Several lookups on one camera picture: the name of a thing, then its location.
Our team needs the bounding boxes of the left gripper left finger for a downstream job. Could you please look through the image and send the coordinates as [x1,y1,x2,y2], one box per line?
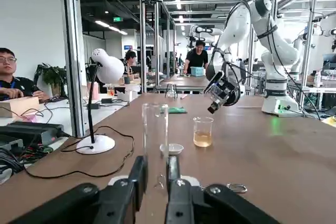
[7,155,149,224]

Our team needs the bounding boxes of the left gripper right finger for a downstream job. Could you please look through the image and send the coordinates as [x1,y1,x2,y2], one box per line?
[164,155,281,224]

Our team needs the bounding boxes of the glass test tube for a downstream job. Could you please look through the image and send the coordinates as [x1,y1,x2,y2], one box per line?
[141,102,170,190]

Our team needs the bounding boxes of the green folded cloth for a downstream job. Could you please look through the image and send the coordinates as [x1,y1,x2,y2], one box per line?
[167,106,188,114]

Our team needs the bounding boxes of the beaker with yellow liquid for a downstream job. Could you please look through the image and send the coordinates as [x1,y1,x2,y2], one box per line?
[193,116,215,148]

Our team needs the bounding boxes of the blue plastic basket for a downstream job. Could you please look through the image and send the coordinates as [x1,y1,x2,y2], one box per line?
[189,66,206,77]

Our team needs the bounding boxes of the person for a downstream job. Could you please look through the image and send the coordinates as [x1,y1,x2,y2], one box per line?
[0,47,51,104]
[183,39,210,76]
[123,50,139,83]

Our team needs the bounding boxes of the small white porcelain dish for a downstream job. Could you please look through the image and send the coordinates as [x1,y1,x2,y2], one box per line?
[159,143,184,156]

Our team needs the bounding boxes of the metal crucible tongs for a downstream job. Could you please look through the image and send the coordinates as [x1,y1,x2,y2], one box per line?
[201,182,249,194]

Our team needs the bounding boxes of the white desk lamp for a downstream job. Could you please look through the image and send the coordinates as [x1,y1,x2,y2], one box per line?
[76,48,125,155]

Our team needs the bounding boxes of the white carton box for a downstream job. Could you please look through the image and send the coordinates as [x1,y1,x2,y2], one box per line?
[117,90,139,102]

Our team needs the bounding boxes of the white side desk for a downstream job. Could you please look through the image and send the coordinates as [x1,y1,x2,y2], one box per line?
[0,93,141,183]

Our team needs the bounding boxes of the black power supply unit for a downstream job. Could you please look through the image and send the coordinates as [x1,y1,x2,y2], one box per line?
[0,121,65,146]

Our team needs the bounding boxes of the pink cup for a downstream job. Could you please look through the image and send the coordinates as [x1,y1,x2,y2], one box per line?
[86,81,100,101]

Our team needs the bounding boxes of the cardboard box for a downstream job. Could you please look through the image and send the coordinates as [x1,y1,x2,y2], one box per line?
[0,97,40,119]

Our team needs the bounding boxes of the green potted plant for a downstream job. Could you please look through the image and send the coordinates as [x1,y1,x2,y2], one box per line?
[34,63,68,97]

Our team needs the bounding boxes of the black lamp cable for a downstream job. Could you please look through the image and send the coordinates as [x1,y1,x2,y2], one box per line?
[23,125,135,179]

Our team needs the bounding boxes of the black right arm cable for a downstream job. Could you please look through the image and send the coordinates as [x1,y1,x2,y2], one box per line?
[225,1,280,83]

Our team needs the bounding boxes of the black right base cable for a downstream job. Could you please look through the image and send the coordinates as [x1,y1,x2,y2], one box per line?
[286,69,324,120]

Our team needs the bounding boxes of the aluminium frame post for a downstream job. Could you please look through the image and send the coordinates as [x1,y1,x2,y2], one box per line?
[139,0,148,93]
[58,0,85,138]

